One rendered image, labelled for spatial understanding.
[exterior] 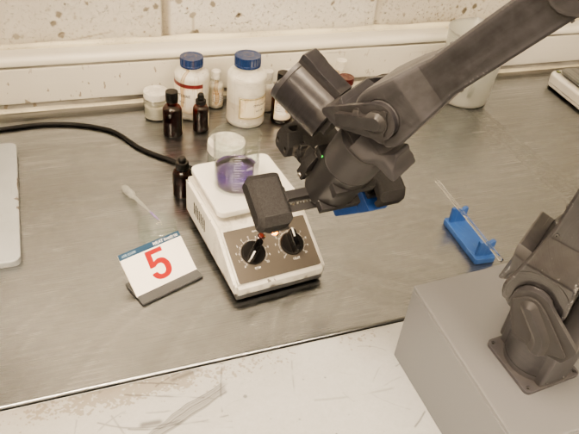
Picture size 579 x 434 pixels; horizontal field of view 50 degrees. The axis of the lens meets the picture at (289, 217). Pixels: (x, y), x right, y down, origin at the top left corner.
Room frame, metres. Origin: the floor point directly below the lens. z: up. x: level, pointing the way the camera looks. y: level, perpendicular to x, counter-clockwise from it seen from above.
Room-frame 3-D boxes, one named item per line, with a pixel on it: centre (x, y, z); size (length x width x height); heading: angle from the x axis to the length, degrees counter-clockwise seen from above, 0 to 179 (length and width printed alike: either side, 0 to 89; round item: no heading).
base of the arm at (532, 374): (0.42, -0.25, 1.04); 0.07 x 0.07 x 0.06; 27
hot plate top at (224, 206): (0.70, 0.07, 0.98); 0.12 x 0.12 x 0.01; 30
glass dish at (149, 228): (0.67, 0.18, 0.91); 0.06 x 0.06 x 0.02
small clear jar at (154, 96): (1.01, 0.27, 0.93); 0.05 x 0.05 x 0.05
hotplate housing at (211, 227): (0.68, 0.06, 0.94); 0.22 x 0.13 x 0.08; 30
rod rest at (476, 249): (0.74, -0.27, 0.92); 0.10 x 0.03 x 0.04; 20
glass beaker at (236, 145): (0.69, 0.08, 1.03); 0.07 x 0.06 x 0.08; 114
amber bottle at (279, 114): (1.05, 0.04, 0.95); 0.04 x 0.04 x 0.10
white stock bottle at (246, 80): (1.03, 0.10, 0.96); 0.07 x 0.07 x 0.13
